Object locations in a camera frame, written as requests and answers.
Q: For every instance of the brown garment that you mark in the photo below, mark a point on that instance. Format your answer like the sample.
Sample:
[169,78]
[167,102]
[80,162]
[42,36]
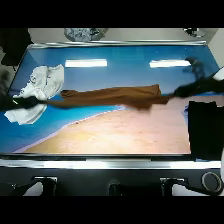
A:
[126,95]

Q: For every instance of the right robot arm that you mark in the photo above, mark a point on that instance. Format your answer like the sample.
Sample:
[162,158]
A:
[200,87]

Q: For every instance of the pale grey printed T-shirt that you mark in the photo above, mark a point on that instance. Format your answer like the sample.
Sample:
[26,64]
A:
[46,80]

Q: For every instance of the grey patterned garment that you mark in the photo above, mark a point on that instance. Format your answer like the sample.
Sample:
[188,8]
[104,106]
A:
[83,34]

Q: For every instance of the white garment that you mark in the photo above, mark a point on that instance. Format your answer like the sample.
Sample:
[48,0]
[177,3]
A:
[23,115]

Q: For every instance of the silver frame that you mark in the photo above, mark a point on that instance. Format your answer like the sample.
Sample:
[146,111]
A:
[110,164]

